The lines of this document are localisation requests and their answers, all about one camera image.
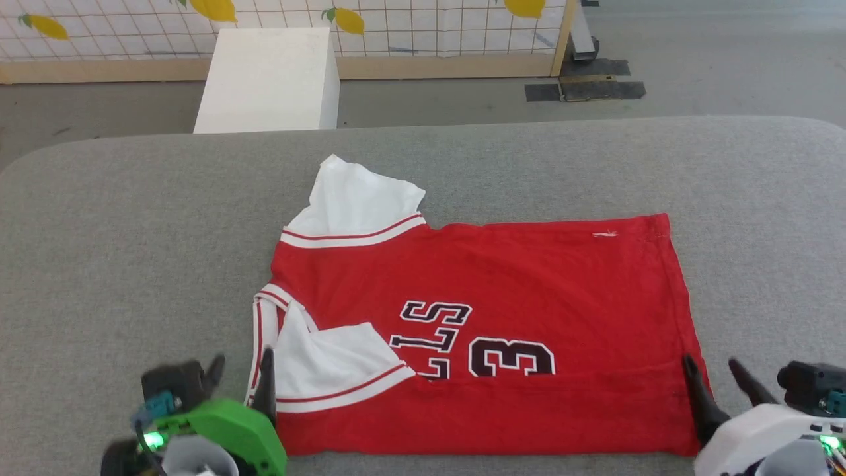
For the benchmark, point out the black floor mat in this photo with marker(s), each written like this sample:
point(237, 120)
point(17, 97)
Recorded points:
point(588, 82)

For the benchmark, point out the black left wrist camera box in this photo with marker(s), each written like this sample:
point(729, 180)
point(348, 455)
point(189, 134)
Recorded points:
point(173, 382)

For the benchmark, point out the grey metal post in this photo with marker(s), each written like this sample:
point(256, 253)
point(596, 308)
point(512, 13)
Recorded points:
point(583, 36)

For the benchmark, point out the grid fence with lemons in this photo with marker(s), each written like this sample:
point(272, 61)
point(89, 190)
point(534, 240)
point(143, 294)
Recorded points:
point(132, 39)

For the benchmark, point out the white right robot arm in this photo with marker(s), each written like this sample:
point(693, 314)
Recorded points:
point(796, 459)

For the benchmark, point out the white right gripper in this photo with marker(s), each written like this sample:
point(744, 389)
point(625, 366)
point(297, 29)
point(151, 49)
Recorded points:
point(760, 439)

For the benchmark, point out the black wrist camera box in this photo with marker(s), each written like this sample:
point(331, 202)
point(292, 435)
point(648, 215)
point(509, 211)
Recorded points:
point(813, 383)
point(173, 382)

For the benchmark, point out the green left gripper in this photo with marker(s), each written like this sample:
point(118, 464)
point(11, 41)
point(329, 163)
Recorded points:
point(231, 433)

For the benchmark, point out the red and white jersey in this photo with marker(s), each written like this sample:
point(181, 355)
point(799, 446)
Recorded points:
point(502, 311)

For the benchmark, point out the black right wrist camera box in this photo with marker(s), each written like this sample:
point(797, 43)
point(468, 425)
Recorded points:
point(813, 383)

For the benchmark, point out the white rectangular box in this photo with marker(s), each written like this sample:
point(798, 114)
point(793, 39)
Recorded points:
point(271, 79)

